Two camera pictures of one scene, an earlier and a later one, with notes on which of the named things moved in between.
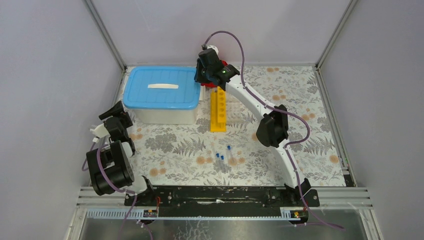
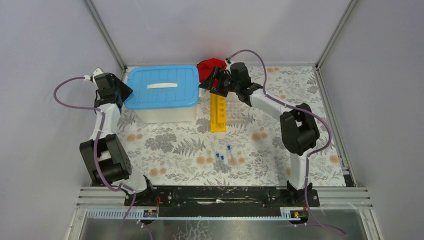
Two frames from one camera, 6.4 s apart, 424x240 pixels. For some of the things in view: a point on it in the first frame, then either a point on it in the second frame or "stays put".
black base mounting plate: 223,201 stays put
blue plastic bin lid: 161,88 stays put
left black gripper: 114,111 to 126,91
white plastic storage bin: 171,116 stays put
